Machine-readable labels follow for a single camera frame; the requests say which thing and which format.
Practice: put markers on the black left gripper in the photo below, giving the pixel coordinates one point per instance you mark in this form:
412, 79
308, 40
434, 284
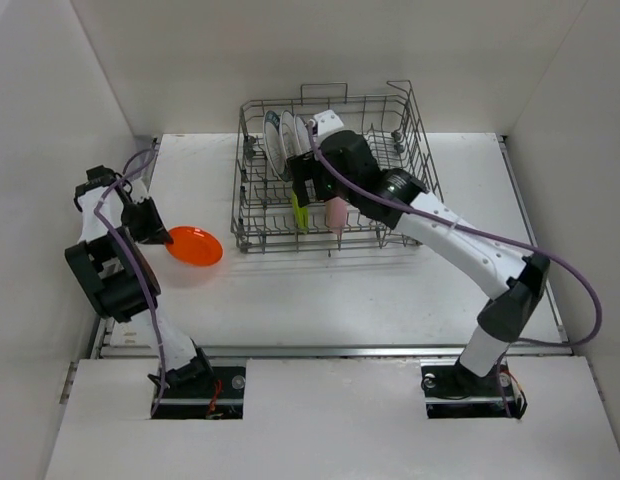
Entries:
154, 232

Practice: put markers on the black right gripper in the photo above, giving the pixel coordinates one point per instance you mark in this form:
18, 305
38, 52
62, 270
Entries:
304, 167

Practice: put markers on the orange plate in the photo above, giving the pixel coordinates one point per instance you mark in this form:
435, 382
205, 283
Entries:
194, 246

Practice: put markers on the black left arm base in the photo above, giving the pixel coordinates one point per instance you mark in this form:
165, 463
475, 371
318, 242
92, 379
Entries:
219, 399

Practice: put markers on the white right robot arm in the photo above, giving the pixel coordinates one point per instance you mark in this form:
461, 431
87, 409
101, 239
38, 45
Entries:
513, 282

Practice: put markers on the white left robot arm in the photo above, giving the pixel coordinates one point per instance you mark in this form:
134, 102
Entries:
94, 263

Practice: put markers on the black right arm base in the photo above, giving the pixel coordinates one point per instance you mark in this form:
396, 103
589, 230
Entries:
452, 393

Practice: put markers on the pink plate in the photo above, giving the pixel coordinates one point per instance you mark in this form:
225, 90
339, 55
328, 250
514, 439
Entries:
336, 212

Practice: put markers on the patterned white plate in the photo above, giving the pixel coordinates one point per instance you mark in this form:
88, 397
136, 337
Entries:
301, 136

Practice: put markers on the white blue-rimmed plate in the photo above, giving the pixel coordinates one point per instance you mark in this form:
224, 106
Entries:
287, 132

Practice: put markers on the white plate with green rim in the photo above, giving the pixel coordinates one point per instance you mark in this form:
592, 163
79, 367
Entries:
272, 146

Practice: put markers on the grey wire dish rack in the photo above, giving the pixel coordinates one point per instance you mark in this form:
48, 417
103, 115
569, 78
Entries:
389, 120

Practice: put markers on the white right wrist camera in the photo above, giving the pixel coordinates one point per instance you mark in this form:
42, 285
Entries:
325, 124

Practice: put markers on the front aluminium rail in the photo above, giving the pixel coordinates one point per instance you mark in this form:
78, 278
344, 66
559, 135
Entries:
393, 351

